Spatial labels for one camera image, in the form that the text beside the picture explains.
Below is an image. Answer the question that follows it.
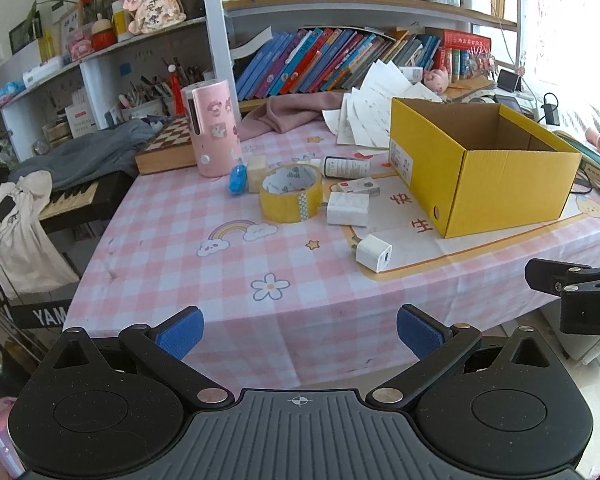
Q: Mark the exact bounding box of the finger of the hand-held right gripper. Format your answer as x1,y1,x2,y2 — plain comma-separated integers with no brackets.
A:
524,257,600,306

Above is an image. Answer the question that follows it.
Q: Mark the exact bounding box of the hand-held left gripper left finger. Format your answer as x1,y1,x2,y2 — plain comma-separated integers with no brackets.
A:
45,306,236,409

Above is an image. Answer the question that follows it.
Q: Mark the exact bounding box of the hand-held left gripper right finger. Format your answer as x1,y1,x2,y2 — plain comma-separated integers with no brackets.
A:
365,304,556,408

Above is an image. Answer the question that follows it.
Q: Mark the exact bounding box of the small white cube charger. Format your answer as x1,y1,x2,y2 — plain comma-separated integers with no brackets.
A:
349,233,394,274

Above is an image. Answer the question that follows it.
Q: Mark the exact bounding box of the yellow cardboard box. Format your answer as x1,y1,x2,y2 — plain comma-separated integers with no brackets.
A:
389,96,583,239

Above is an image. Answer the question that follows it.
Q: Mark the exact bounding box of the large white charger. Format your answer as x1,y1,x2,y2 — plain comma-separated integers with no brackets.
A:
321,191,370,227

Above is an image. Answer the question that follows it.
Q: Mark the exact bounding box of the small white red-label box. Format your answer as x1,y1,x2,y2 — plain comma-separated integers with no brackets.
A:
333,177,381,197

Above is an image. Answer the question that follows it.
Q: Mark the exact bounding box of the yellow tape roll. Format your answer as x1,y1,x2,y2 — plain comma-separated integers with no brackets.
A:
259,163,324,222

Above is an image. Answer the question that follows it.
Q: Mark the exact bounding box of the small blue plastic toy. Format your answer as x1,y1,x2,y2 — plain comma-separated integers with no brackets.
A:
227,162,248,195

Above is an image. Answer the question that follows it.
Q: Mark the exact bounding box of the beige rectangular block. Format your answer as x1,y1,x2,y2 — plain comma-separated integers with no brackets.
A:
246,155,269,194

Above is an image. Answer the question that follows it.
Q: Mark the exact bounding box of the white spray bottle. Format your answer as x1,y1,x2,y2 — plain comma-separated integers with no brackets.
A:
311,156,372,179

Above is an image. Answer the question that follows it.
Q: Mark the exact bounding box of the pink checkered cloth desktop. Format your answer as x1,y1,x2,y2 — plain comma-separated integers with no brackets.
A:
72,87,600,391

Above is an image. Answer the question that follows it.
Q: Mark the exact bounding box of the stack of worn books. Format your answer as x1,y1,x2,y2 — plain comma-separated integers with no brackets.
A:
550,130,600,201

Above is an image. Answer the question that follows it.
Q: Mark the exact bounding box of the black power adapter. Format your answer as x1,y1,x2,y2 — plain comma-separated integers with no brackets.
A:
542,92,561,126

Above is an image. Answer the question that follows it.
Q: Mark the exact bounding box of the black electronic keyboard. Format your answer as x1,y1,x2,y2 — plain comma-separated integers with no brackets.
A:
7,170,136,333

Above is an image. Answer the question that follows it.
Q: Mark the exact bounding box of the white garment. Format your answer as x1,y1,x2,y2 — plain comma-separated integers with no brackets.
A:
0,170,81,301

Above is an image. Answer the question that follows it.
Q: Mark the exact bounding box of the wooden chessboard box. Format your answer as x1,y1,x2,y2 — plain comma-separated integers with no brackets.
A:
135,116,199,176

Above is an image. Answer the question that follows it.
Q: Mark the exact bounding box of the phone on stand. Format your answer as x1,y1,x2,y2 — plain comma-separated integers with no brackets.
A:
497,69,523,93

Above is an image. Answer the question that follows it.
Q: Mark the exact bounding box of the grey cloth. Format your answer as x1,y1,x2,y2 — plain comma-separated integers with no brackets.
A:
9,117,171,196

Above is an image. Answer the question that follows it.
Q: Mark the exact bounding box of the pink cylinder container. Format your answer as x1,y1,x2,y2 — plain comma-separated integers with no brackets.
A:
181,80,243,178

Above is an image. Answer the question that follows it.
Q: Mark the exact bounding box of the pink pig plush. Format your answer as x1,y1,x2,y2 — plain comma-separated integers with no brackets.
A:
422,67,451,93

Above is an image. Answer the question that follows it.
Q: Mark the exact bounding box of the pile of white papers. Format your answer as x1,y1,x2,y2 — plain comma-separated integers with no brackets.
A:
322,60,443,150

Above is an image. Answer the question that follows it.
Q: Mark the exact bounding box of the cup of pens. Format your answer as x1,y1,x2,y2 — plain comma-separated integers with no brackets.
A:
119,60,177,122

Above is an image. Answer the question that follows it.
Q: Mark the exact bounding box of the thick red dictionary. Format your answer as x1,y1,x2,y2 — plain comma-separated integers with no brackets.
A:
439,30,493,52

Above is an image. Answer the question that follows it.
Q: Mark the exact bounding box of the pink cloth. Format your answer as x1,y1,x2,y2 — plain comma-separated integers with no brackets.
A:
240,91,346,141

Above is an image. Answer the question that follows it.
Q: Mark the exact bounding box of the row of colourful books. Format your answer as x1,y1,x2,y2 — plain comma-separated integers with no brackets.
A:
235,27,441,102

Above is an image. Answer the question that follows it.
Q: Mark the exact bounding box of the white bookshelf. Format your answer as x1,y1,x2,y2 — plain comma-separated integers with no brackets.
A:
0,0,521,171

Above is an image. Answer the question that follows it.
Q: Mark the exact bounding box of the red round jar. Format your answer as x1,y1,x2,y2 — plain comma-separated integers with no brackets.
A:
91,17,118,52

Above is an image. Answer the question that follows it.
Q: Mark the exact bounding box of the pink floral figurine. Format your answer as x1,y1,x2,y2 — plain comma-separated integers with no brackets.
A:
123,0,187,36

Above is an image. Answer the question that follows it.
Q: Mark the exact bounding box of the wall poster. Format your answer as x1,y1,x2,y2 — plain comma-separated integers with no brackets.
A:
534,0,598,86

